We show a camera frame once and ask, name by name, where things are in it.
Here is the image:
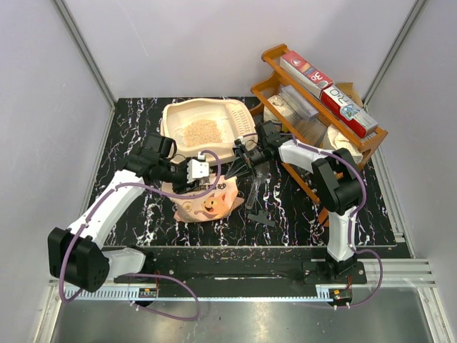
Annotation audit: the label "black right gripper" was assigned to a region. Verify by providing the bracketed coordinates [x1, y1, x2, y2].
[226, 144, 269, 181]

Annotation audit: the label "clear plastic scoop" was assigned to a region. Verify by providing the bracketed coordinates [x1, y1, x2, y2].
[245, 162, 270, 210]

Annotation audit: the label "pink cat litter bag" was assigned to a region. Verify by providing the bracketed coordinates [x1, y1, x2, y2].
[169, 175, 244, 223]

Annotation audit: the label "black plastic clip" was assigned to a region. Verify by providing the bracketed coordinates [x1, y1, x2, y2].
[248, 210, 276, 227]

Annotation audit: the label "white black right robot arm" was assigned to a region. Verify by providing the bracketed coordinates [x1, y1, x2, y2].
[225, 121, 366, 283]

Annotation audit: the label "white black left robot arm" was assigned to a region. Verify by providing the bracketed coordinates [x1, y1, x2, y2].
[47, 134, 187, 292]

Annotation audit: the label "tan cat litter pellets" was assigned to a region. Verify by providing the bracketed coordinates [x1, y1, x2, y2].
[183, 119, 222, 147]

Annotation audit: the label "beige plastic litter box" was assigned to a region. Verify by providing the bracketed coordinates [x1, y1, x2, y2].
[160, 98, 258, 164]

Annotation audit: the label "red white toothpaste box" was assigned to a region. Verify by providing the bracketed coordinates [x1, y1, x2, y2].
[279, 51, 333, 99]

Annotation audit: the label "red white long box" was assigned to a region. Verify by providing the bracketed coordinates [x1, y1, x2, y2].
[320, 86, 378, 139]

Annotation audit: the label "orange wooden rack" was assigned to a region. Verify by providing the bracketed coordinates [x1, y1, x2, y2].
[249, 43, 388, 226]

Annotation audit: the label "clear plastic packet stack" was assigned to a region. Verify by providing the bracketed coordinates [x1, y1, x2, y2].
[279, 85, 327, 144]

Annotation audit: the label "beige cloth bag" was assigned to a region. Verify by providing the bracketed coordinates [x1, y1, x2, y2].
[322, 125, 353, 151]

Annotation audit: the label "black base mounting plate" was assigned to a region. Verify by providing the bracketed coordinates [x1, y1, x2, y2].
[113, 246, 368, 299]

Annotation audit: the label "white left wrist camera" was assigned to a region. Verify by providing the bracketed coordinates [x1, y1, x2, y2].
[187, 151, 210, 183]

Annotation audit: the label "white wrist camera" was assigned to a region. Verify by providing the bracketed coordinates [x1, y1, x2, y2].
[233, 136, 246, 148]
[187, 151, 210, 183]

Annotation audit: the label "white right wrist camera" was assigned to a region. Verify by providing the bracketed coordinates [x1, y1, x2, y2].
[233, 136, 246, 148]

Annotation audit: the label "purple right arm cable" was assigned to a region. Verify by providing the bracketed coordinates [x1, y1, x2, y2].
[241, 131, 385, 310]

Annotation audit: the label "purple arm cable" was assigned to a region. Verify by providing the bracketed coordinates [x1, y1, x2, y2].
[241, 131, 385, 310]
[59, 149, 222, 322]

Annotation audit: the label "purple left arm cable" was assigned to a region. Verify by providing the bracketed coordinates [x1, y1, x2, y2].
[59, 149, 222, 322]

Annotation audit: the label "white cable duct rail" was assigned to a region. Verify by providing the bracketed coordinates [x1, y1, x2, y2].
[78, 280, 350, 302]

